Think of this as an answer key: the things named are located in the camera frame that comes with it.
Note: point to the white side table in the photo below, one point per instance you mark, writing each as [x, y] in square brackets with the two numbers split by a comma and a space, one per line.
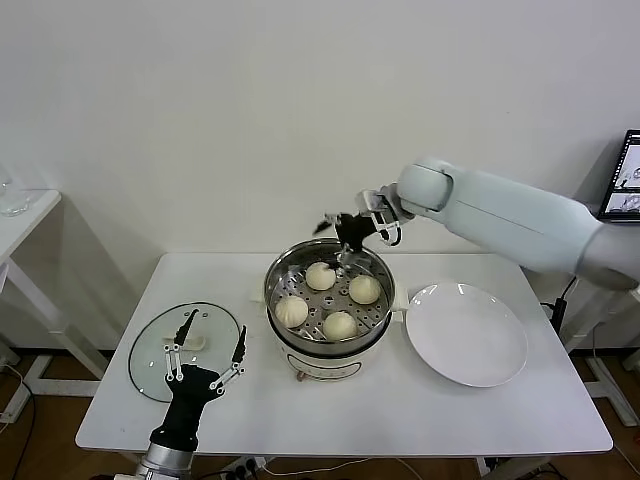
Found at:
[30, 220]
[607, 380]

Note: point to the clear glass jar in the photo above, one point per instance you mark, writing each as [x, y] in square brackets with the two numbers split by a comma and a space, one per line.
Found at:
[12, 195]

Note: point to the white round plate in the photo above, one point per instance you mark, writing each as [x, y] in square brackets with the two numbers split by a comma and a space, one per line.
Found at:
[465, 335]

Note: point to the white table leg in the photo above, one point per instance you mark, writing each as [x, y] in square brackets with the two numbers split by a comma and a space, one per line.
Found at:
[485, 465]

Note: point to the white power strip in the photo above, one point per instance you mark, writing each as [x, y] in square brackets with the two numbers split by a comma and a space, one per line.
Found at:
[245, 467]

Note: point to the grey open laptop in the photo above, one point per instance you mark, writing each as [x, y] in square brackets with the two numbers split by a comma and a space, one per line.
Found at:
[625, 175]

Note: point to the white steamed baozi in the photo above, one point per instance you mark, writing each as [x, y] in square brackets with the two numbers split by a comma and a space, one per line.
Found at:
[365, 290]
[340, 325]
[320, 276]
[291, 312]

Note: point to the round glass pot lid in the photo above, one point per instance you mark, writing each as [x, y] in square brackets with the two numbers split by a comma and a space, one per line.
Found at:
[150, 360]

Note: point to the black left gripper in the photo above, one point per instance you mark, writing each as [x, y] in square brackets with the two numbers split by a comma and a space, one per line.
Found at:
[192, 390]

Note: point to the stainless steel steamer basket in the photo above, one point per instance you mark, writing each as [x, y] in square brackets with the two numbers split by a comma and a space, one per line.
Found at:
[380, 325]

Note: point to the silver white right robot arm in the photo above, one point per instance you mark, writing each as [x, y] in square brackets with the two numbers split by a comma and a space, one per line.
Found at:
[500, 210]

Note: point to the white electric cooker pot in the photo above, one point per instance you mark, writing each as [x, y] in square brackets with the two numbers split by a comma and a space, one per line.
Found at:
[325, 367]

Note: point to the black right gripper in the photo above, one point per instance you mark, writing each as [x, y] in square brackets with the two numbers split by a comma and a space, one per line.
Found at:
[355, 230]

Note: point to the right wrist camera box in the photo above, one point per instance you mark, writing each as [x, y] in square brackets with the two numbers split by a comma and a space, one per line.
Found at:
[372, 200]

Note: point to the black power adapter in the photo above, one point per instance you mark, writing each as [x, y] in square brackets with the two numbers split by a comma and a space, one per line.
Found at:
[559, 312]

